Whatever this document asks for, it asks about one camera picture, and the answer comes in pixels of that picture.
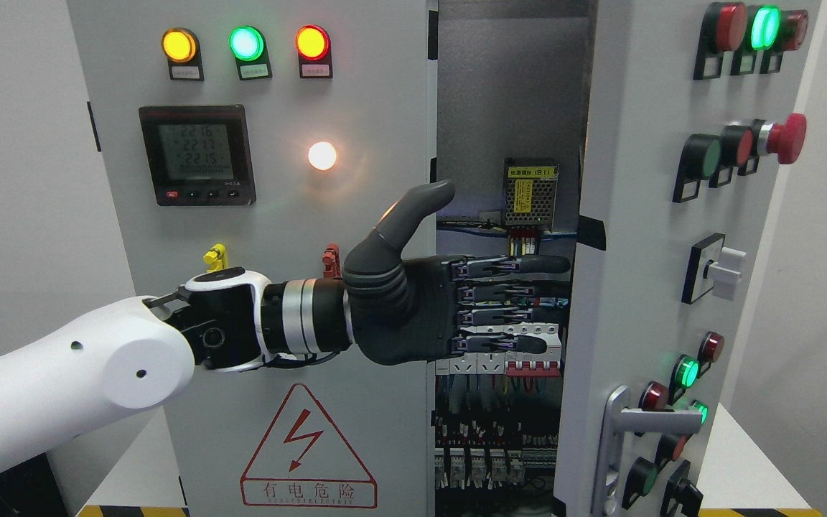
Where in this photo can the white knob right door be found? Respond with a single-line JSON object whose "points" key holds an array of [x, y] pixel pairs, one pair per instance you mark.
{"points": [[712, 268]]}

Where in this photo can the red electric warning sticker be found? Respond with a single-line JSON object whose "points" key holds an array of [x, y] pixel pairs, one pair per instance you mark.
{"points": [[304, 461]]}

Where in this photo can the yellow indicator lamp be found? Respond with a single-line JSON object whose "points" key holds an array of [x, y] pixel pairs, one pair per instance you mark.
{"points": [[183, 53]]}

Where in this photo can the white glowing indicator lamp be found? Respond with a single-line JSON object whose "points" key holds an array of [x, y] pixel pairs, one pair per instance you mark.
{"points": [[322, 155]]}

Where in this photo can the red mushroom emergency button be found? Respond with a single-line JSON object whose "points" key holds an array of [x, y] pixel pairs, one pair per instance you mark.
{"points": [[785, 138]]}

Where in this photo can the green indicator lamp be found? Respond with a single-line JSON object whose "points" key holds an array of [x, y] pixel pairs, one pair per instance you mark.
{"points": [[249, 50]]}

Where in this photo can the metal mesh power supply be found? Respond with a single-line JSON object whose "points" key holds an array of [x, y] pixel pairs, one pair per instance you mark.
{"points": [[530, 191]]}

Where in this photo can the grey cabinet door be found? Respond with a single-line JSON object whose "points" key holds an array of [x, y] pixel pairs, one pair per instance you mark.
{"points": [[674, 88], [375, 110]]}

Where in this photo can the black digital power meter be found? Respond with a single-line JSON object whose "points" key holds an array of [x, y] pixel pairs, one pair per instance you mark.
{"points": [[198, 155]]}

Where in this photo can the black box at left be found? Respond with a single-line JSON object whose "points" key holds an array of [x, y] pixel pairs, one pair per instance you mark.
{"points": [[30, 489]]}

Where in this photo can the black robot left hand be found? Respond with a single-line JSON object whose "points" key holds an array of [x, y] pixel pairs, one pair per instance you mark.
{"points": [[440, 307]]}

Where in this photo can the relay terminal row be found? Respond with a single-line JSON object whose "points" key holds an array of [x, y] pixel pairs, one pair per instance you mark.
{"points": [[503, 450]]}

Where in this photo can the yellow terminal post block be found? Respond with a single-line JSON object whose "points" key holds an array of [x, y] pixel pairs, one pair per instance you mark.
{"points": [[216, 258]]}

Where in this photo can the red handle circuit breaker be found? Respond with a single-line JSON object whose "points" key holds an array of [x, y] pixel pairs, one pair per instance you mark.
{"points": [[548, 363]]}

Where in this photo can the white socket breaker row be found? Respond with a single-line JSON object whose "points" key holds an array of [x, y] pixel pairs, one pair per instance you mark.
{"points": [[472, 363]]}

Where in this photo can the red terminal post block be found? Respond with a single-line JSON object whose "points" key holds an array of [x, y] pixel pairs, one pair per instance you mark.
{"points": [[332, 262]]}

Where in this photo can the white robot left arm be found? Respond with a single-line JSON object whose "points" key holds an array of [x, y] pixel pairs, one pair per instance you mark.
{"points": [[135, 354]]}

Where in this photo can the red indicator lamp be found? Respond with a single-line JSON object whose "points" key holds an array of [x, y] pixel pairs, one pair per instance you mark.
{"points": [[313, 49]]}

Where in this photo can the silver door handle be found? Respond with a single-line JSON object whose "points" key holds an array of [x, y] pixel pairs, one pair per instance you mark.
{"points": [[617, 487]]}

